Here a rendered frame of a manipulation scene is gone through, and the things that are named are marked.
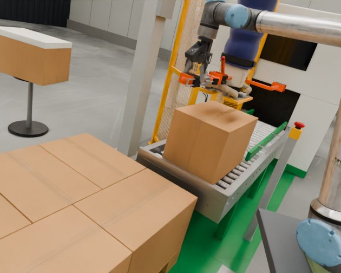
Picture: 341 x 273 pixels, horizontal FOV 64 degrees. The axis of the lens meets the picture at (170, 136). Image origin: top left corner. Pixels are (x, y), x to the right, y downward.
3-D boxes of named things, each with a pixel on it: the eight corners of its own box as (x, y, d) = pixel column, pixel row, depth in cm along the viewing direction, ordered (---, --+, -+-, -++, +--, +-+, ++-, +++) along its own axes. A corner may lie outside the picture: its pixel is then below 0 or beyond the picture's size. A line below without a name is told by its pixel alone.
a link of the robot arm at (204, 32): (212, 28, 121) (195, 24, 125) (210, 39, 123) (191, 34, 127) (221, 31, 128) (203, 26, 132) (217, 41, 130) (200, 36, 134)
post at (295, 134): (244, 233, 229) (293, 125, 191) (252, 238, 226) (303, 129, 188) (242, 238, 223) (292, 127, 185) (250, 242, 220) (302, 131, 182)
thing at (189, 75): (186, 81, 140) (188, 71, 138) (198, 85, 137) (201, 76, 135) (177, 82, 133) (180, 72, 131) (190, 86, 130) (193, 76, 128)
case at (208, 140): (199, 142, 241) (213, 100, 226) (241, 162, 224) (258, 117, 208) (161, 161, 193) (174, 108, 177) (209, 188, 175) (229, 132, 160)
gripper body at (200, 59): (209, 65, 135) (217, 40, 131) (202, 65, 128) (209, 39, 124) (196, 61, 138) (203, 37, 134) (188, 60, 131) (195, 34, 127)
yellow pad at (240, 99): (239, 95, 200) (241, 89, 198) (252, 99, 196) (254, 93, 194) (222, 99, 172) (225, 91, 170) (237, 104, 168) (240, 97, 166)
